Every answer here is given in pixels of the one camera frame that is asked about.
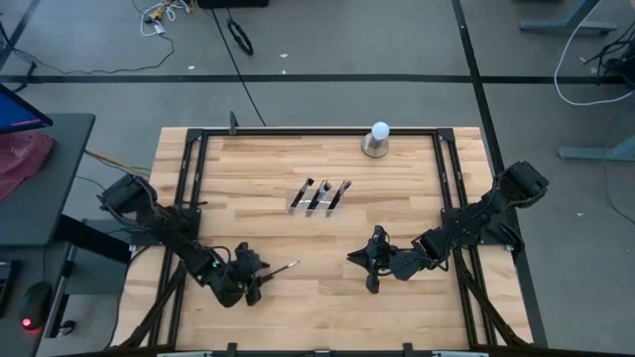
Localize white floor cable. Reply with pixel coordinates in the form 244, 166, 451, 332
554, 0, 635, 107

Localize white cable bundle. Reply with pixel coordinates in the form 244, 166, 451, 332
139, 0, 192, 38

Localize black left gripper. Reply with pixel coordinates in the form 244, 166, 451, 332
230, 241, 273, 307

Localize grey desk foot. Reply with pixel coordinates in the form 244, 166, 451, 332
519, 0, 619, 35
557, 143, 635, 163

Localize grey side desk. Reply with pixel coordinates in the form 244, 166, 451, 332
0, 112, 96, 248

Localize black computer mouse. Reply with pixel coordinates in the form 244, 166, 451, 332
18, 281, 54, 331

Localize yellow cables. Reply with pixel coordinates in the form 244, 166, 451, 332
83, 150, 153, 180

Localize dark keyboard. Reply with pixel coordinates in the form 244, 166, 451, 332
0, 260, 21, 318

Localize thin dark-handled makeup brush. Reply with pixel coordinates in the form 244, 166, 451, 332
325, 182, 347, 218
305, 185, 326, 218
259, 260, 302, 285
326, 179, 352, 217
289, 178, 315, 214

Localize large fluffy black makeup brush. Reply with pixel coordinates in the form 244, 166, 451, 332
307, 179, 332, 217

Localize pink cloth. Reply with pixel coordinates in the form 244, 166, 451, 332
0, 132, 56, 200

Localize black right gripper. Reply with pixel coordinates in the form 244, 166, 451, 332
346, 226, 398, 295

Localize thin black floor cable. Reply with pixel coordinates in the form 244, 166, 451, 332
0, 19, 176, 95

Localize clear acrylic brush organiser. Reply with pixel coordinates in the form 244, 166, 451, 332
285, 195, 348, 219

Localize black crossbar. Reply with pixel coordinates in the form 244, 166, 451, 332
53, 213, 134, 265

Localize monitor with blue screen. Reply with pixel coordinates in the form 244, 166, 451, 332
0, 82, 55, 135

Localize long black floor cable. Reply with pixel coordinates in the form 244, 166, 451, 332
210, 7, 268, 128

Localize coiled black cable loop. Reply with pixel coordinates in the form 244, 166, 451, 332
226, 18, 255, 57

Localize black cable bundle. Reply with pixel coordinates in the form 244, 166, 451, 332
584, 34, 635, 78

